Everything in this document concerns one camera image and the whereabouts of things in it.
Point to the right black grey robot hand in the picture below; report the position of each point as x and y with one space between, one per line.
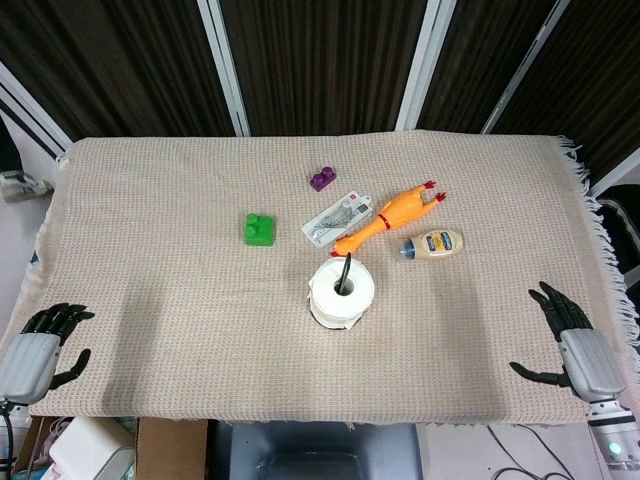
590 360

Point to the left black grey robot hand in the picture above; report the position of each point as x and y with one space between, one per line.
27 367

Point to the white toilet paper roll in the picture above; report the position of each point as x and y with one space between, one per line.
325 300

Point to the black robot base housing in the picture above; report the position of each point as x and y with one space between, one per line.
315 450

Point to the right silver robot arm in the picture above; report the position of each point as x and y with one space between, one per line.
612 425

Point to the white plastic appliance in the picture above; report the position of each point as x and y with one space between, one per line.
85 450

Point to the black bag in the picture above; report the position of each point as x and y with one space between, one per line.
622 225

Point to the beige woven tablecloth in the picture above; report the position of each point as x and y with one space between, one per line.
175 300

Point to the brown cardboard box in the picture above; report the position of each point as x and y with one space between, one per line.
170 450

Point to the grey device on floor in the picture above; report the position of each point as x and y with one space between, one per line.
20 185

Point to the mayonnaise squeeze bottle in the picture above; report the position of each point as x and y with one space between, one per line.
440 243

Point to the orange rubber chicken toy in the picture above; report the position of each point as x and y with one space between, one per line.
400 210

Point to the green toy building block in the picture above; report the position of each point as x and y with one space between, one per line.
260 232

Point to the clear blister pack with card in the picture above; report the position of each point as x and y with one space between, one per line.
332 217

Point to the purple toy building block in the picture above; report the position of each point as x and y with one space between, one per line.
322 181

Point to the white partition frame post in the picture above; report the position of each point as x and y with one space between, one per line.
420 70
227 70
525 65
617 167
30 107

